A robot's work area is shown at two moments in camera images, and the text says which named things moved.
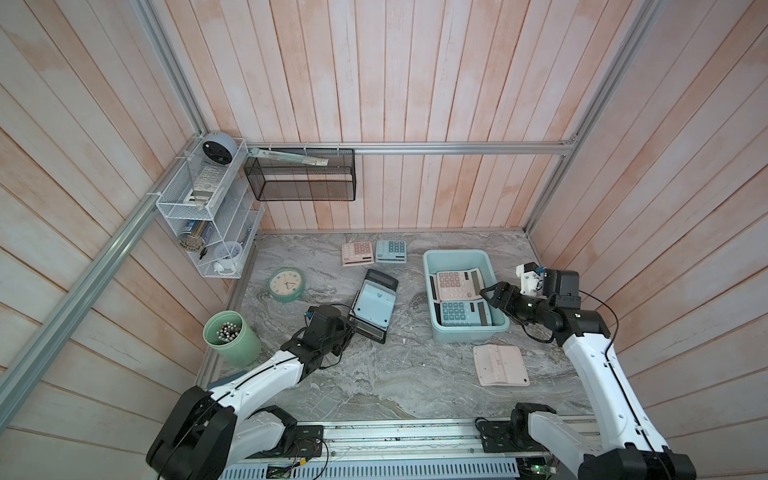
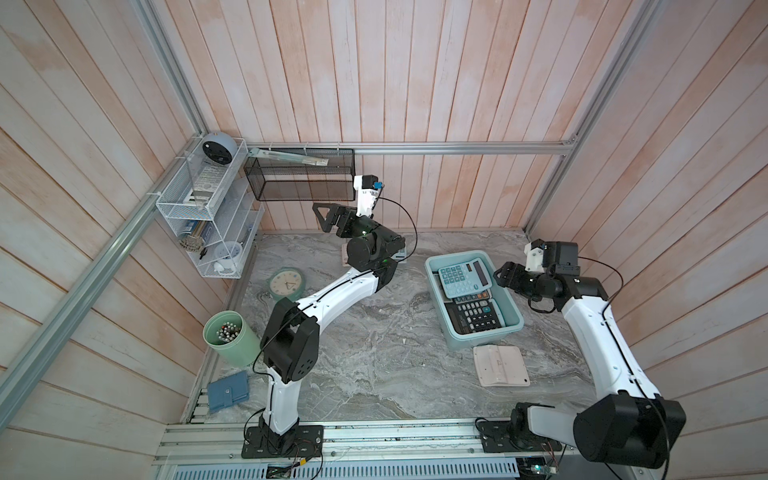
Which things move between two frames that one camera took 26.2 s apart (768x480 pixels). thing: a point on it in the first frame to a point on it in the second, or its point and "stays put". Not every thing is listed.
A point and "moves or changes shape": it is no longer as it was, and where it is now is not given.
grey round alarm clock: x=219 y=147 stays put
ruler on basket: x=300 y=159 stays put
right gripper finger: x=499 y=288 to x=504 y=275
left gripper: x=348 y=330 to x=347 y=213
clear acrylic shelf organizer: x=209 y=204 stays put
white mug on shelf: x=227 y=255 stays put
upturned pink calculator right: x=500 y=365 stays put
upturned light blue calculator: x=375 y=303 to x=464 y=278
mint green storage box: x=456 y=311 moves or changes shape
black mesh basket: x=288 y=180 stays put
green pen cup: x=231 y=339 stays put
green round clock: x=286 y=284 stays put
